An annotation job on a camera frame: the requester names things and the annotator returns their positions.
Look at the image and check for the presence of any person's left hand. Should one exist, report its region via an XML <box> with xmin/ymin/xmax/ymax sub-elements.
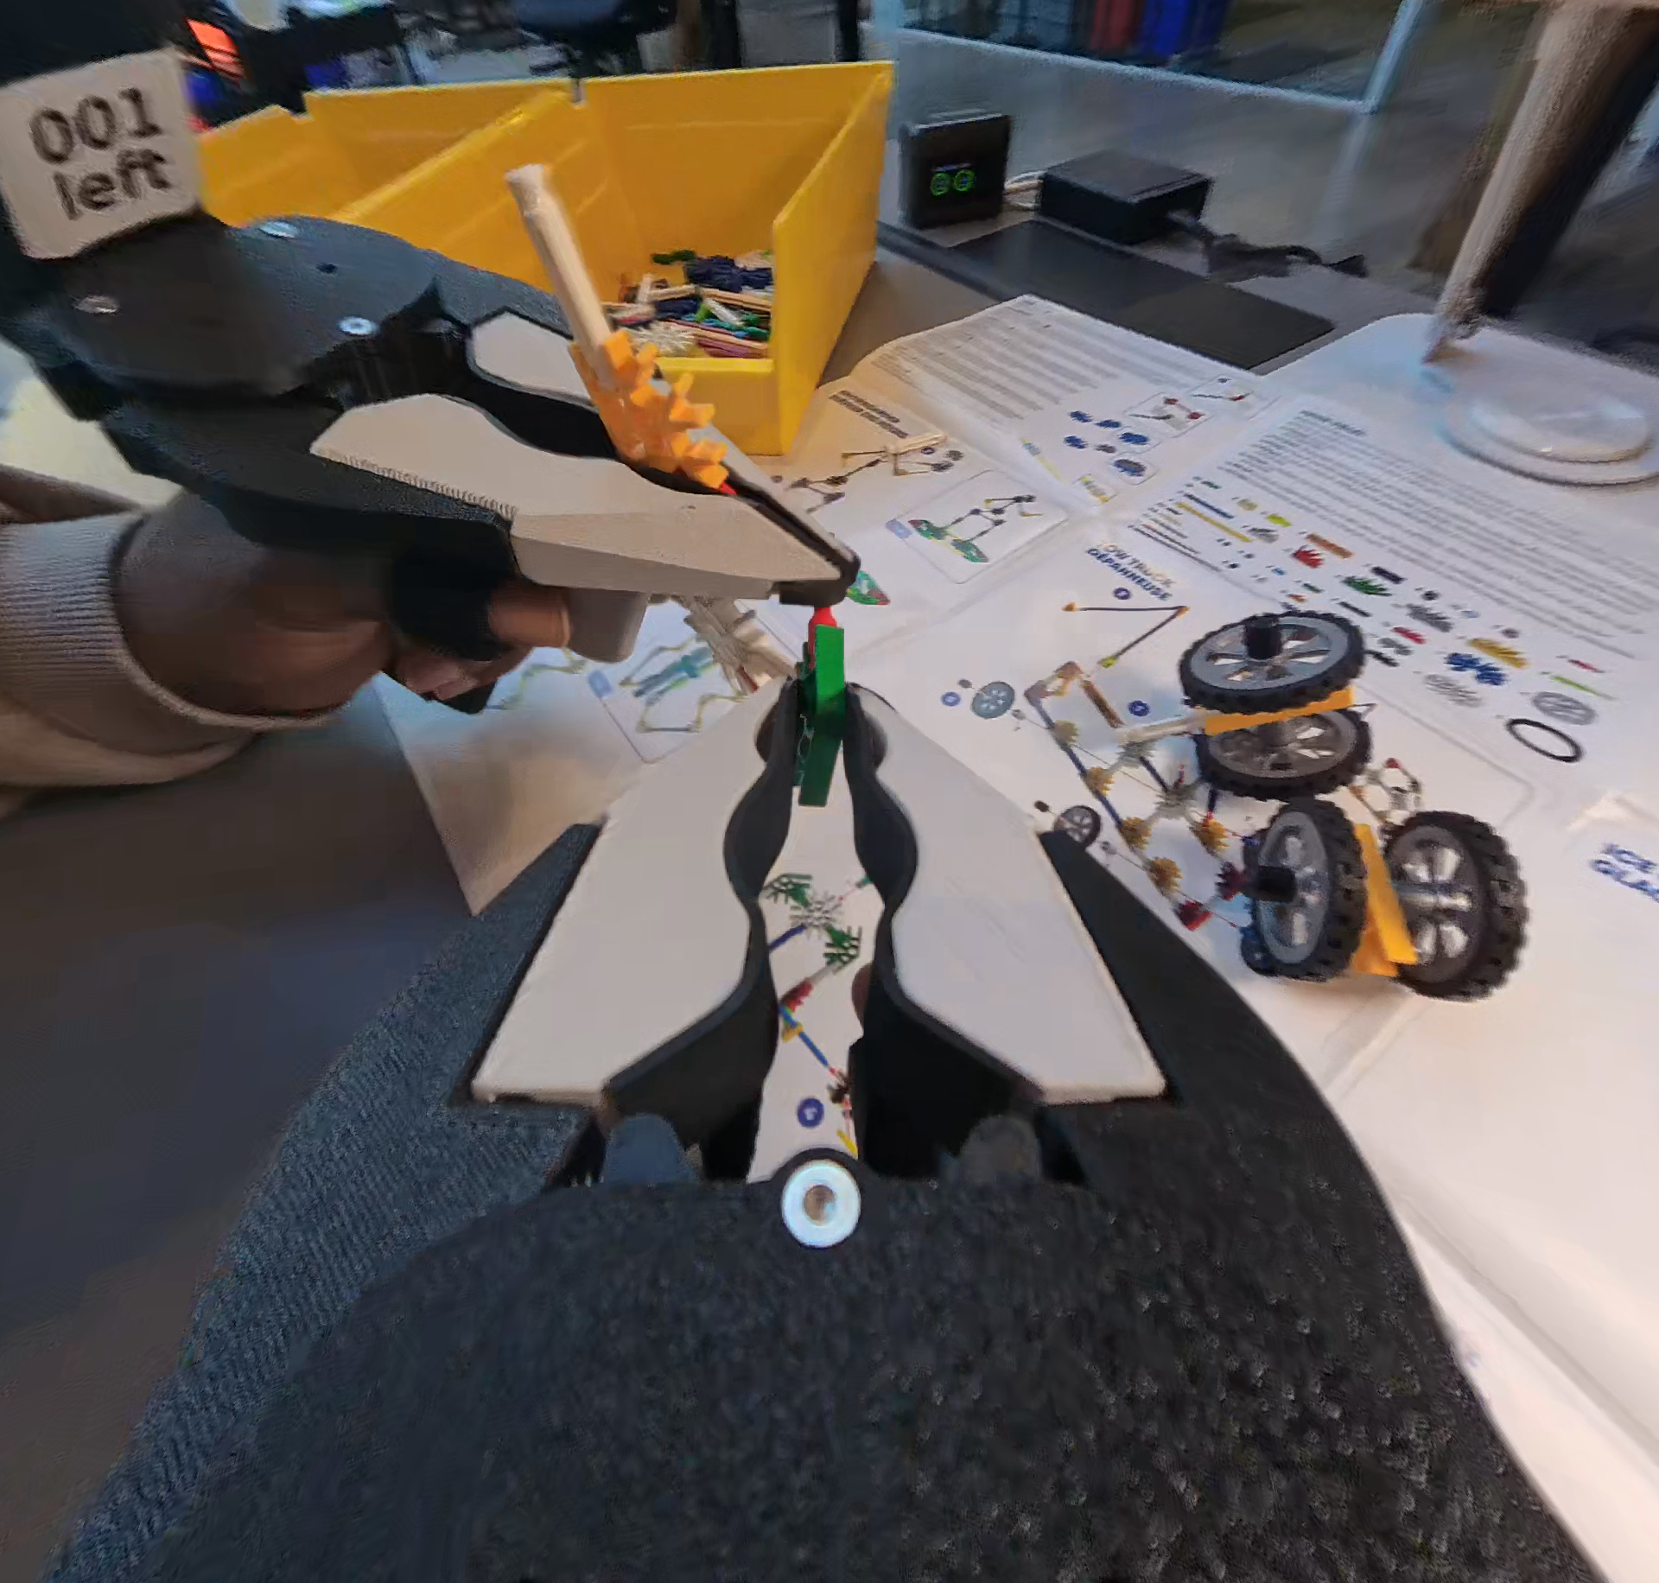
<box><xmin>117</xmin><ymin>492</ymin><xmax>574</xmax><ymax>716</ymax></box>

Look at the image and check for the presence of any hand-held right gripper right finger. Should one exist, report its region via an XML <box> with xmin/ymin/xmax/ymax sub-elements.
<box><xmin>841</xmin><ymin>687</ymin><xmax>1171</xmax><ymax>1107</ymax></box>

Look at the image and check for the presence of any yellow plastic parts bin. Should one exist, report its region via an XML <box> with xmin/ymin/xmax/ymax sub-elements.
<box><xmin>193</xmin><ymin>78</ymin><xmax>574</xmax><ymax>233</ymax></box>
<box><xmin>341</xmin><ymin>59</ymin><xmax>898</xmax><ymax>459</ymax></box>

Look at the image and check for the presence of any black device with green lights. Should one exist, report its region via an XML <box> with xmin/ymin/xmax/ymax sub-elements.
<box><xmin>897</xmin><ymin>107</ymin><xmax>1015</xmax><ymax>231</ymax></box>

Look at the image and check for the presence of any black power cable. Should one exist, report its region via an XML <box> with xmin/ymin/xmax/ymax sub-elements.
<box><xmin>1167</xmin><ymin>215</ymin><xmax>1372</xmax><ymax>281</ymax></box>

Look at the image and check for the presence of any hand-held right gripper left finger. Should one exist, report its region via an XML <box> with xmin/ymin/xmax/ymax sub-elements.
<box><xmin>467</xmin><ymin>679</ymin><xmax>806</xmax><ymax>1107</ymax></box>

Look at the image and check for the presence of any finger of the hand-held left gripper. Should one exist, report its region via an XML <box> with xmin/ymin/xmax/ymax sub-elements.
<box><xmin>310</xmin><ymin>392</ymin><xmax>863</xmax><ymax>607</ymax></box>
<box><xmin>469</xmin><ymin>313</ymin><xmax>743</xmax><ymax>505</ymax></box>

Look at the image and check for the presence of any black flat panel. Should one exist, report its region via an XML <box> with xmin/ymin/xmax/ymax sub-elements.
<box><xmin>880</xmin><ymin>215</ymin><xmax>1339</xmax><ymax>376</ymax></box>

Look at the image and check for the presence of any white metal stand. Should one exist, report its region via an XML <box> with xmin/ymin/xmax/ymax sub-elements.
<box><xmin>1417</xmin><ymin>0</ymin><xmax>1659</xmax><ymax>492</ymax></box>

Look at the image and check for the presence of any white snowflake connector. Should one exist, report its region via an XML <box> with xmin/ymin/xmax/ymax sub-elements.
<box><xmin>678</xmin><ymin>596</ymin><xmax>795</xmax><ymax>692</ymax></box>

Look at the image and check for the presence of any pile of toy pieces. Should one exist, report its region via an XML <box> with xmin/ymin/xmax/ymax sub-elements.
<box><xmin>604</xmin><ymin>246</ymin><xmax>780</xmax><ymax>363</ymax></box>

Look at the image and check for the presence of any green connector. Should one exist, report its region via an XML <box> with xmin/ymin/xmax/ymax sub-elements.
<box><xmin>791</xmin><ymin>624</ymin><xmax>854</xmax><ymax>811</ymax></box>

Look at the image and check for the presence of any toy wheel pair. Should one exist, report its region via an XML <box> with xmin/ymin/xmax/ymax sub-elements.
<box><xmin>1113</xmin><ymin>609</ymin><xmax>1376</xmax><ymax>803</ymax></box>
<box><xmin>1235</xmin><ymin>796</ymin><xmax>1534</xmax><ymax>1003</ymax></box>

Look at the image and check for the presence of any white printed instruction sheet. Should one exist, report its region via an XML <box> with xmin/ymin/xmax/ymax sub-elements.
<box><xmin>374</xmin><ymin>292</ymin><xmax>1659</xmax><ymax>1583</ymax></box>

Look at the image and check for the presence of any black power adapter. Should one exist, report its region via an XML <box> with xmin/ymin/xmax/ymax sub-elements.
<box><xmin>1039</xmin><ymin>150</ymin><xmax>1217</xmax><ymax>246</ymax></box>

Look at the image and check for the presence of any white rod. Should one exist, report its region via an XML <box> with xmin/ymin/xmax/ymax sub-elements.
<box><xmin>504</xmin><ymin>163</ymin><xmax>621</xmax><ymax>363</ymax></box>

